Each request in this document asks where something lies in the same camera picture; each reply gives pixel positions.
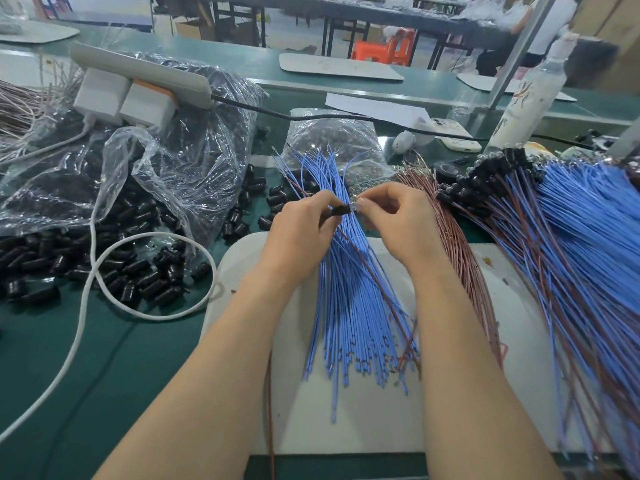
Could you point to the person's left hand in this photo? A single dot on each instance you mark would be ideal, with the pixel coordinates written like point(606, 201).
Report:
point(295, 245)

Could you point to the person's right hand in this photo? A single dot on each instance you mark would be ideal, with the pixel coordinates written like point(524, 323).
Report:
point(405, 230)

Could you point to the pile of black plastic caps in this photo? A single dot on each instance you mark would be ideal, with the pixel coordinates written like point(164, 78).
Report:
point(40, 260)

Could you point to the person's left forearm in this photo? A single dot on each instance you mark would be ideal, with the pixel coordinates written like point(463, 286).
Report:
point(200, 405)

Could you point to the person's right forearm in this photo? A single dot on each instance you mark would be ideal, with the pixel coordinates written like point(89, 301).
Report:
point(475, 405)

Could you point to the white computer mouse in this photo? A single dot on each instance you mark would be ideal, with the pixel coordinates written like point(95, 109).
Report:
point(404, 143)

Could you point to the white flat device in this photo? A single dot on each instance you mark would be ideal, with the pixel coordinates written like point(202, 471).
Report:
point(453, 135)

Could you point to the small clear plastic bag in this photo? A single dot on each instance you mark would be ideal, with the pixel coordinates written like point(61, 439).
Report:
point(335, 140)

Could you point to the white paper sheet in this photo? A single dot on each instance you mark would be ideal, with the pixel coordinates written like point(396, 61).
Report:
point(370, 108)

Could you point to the large clear plastic bag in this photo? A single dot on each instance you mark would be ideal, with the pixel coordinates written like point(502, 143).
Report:
point(195, 150)

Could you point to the white flat tray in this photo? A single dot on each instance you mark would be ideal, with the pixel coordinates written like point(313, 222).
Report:
point(35, 32)
point(477, 83)
point(340, 66)

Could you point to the white spray bottle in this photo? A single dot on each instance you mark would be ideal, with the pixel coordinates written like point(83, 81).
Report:
point(530, 100)

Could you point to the orange plastic stool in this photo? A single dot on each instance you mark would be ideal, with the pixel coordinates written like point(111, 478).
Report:
point(388, 47)

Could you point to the white work board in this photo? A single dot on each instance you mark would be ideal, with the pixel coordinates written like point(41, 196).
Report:
point(350, 425)

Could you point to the white orange charger adapter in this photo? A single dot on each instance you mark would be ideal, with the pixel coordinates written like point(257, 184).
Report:
point(148, 105)

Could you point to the white power strip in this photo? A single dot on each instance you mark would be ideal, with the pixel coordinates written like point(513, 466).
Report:
point(140, 70)

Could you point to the cardboard boxes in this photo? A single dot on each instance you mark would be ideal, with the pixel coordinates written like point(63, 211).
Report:
point(612, 30)

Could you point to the blue table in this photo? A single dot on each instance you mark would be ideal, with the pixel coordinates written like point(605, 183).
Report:
point(95, 9)

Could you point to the slanted metal frame post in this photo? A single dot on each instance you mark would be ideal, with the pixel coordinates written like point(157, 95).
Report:
point(522, 45)

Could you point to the long black-frame table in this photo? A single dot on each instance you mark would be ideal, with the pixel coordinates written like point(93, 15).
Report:
point(300, 7)

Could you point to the short metal frame post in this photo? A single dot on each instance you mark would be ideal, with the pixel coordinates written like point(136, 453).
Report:
point(627, 143)

